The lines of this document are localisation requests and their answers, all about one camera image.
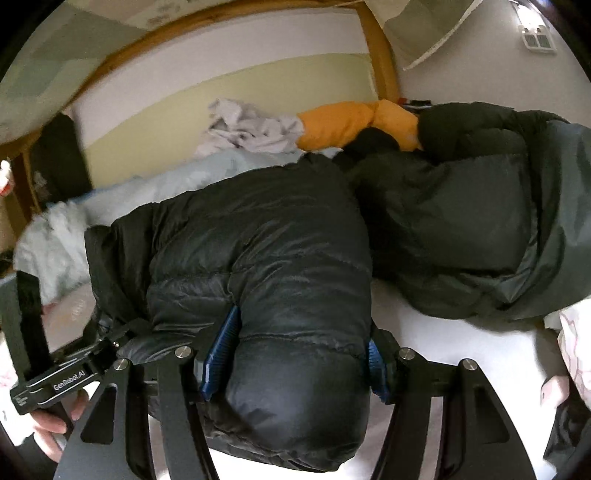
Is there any orange puffer jacket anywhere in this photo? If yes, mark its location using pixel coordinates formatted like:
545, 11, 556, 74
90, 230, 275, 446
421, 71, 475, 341
295, 99, 423, 152

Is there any dark green puffer jacket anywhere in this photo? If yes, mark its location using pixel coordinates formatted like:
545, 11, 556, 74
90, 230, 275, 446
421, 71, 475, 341
332, 102, 591, 321

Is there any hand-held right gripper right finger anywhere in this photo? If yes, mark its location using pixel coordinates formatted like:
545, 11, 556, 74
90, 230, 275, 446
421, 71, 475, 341
367, 325, 539, 480

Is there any person's left hand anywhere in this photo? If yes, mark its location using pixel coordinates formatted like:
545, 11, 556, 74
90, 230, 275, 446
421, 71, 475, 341
30, 390, 89, 462

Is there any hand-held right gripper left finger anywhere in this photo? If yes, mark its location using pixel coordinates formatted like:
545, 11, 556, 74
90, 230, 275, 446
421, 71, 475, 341
53, 305, 243, 480

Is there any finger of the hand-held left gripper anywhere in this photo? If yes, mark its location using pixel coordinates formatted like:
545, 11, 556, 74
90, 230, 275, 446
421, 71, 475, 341
95, 318, 158, 356

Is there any white bed sheet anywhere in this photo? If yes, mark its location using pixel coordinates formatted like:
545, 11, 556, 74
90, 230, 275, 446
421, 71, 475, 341
0, 277, 566, 480

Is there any dark cloth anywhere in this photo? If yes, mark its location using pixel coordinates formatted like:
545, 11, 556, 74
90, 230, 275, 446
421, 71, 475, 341
544, 399, 591, 469

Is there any white wall outlet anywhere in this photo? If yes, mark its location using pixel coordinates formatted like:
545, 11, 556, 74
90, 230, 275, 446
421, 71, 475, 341
517, 23, 557, 54

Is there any black puffer jacket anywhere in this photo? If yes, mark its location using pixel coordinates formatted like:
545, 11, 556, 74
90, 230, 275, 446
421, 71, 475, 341
84, 152, 375, 472

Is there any white crumpled cloth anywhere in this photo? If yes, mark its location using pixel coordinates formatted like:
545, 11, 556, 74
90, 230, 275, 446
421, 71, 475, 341
194, 97, 305, 158

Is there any light blue fleece blanket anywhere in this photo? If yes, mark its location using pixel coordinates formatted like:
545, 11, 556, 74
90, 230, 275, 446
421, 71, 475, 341
13, 148, 324, 308

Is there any black bag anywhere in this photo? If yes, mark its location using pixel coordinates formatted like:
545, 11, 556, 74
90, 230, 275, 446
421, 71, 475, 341
28, 113, 93, 208

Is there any wooden bed frame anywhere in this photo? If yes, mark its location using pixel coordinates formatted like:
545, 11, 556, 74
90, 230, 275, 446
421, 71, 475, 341
0, 0, 402, 252

